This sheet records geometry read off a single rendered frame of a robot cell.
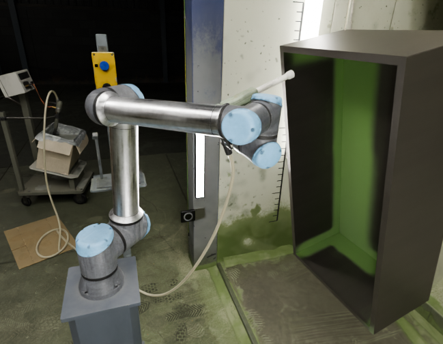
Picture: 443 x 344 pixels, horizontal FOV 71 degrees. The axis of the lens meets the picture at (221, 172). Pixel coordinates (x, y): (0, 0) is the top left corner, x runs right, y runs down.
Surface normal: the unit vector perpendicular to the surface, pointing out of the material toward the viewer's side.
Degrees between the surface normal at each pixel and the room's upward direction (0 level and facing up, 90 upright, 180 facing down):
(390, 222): 90
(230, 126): 90
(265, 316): 0
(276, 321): 0
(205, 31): 90
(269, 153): 97
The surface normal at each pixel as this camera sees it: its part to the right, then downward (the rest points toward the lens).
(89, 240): -0.01, -0.88
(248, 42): 0.31, 0.40
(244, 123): -0.40, 0.36
